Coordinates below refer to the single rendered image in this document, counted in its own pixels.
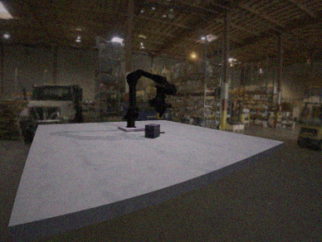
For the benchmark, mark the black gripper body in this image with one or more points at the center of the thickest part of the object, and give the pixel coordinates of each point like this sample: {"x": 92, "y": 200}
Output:
{"x": 162, "y": 104}

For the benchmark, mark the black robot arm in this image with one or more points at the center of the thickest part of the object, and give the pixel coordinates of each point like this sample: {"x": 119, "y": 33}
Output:
{"x": 132, "y": 79}

